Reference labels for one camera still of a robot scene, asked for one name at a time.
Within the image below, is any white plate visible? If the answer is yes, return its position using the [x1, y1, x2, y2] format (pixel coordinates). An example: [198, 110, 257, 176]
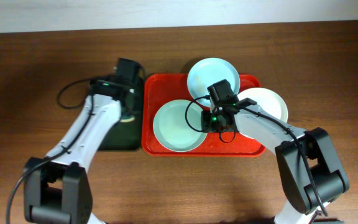
[237, 88, 290, 141]

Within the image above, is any red plastic tray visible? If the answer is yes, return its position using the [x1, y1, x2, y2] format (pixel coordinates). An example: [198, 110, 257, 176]
[142, 73, 265, 157]

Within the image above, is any light blue plate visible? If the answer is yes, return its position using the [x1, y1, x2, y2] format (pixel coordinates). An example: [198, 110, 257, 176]
[187, 58, 241, 99]

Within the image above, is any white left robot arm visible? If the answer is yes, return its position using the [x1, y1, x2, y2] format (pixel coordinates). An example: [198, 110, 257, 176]
[21, 76, 144, 223]

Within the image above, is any green yellow sponge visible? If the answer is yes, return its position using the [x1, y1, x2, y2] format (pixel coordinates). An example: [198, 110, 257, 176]
[120, 116, 135, 123]

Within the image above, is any black plastic tray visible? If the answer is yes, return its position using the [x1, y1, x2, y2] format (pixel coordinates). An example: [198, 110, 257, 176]
[98, 77, 144, 151]

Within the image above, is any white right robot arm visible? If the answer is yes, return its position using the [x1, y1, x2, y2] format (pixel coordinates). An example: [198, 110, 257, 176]
[202, 80, 350, 223]

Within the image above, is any light green plate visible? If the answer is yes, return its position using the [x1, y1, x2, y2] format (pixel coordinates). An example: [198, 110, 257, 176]
[153, 100, 207, 152]

